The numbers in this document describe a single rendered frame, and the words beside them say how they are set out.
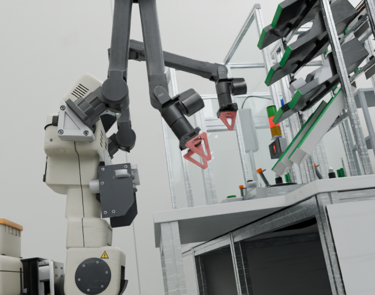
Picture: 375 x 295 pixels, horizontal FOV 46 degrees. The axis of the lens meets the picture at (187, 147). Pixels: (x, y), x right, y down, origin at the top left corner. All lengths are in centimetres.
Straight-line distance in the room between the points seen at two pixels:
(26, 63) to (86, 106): 404
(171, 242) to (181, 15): 446
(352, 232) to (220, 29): 450
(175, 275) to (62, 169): 52
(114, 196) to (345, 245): 67
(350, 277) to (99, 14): 479
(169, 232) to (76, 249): 32
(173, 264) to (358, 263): 45
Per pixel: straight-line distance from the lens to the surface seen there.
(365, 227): 110
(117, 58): 137
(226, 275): 251
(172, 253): 117
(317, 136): 142
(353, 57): 157
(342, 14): 164
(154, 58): 137
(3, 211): 485
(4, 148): 500
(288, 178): 186
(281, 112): 159
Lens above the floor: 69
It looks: 16 degrees up
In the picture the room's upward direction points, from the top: 8 degrees counter-clockwise
